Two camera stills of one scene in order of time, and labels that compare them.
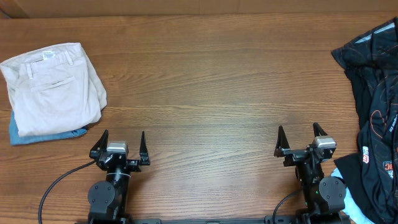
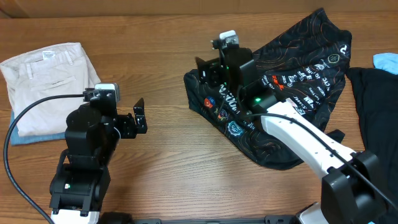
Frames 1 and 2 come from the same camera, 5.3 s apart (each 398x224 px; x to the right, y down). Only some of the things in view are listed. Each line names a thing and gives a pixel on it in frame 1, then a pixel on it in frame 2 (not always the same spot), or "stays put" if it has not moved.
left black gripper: [135, 165] → [129, 129]
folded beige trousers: [53, 89] stays put
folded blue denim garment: [15, 139] stays put
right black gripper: [295, 155] → [204, 69]
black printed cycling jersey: [370, 63] → [305, 67]
